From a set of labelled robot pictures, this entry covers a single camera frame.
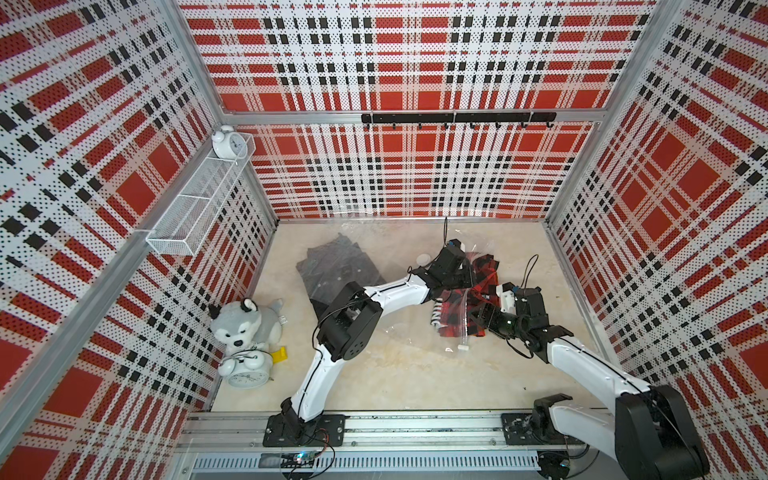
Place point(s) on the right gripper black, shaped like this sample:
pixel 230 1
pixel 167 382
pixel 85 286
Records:
pixel 484 319

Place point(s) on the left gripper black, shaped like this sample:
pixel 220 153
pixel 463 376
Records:
pixel 468 277

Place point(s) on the red black plaid shirt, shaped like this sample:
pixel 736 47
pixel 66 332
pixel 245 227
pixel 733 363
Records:
pixel 450 312

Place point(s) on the clear plastic vacuum bag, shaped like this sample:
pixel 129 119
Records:
pixel 357 229

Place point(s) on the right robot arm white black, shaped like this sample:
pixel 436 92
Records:
pixel 648 430

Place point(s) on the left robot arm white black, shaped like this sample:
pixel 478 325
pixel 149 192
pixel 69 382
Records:
pixel 345 327

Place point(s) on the yellow small block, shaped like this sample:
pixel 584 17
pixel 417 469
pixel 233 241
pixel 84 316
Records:
pixel 279 355

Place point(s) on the grey husky plush toy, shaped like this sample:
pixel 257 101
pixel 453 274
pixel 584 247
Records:
pixel 244 325

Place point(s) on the white alarm clock on floor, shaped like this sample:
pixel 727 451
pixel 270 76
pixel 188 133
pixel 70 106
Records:
pixel 246 369

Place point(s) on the white alarm clock on shelf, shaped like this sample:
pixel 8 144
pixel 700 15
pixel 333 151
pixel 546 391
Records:
pixel 228 144

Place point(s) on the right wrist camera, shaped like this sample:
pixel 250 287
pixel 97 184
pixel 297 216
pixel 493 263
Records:
pixel 507 297

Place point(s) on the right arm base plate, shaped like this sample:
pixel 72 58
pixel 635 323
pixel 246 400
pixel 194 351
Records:
pixel 518 431

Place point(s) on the black hook rail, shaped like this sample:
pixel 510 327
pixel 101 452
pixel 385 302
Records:
pixel 522 118

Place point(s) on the electronics board with cables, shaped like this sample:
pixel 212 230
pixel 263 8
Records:
pixel 304 464

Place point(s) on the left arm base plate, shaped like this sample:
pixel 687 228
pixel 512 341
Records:
pixel 325 430

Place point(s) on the white wire mesh shelf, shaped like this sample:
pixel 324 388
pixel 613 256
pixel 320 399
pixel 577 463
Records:
pixel 186 223

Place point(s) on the aluminium mounting rail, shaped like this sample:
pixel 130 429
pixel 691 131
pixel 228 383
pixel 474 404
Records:
pixel 411 430

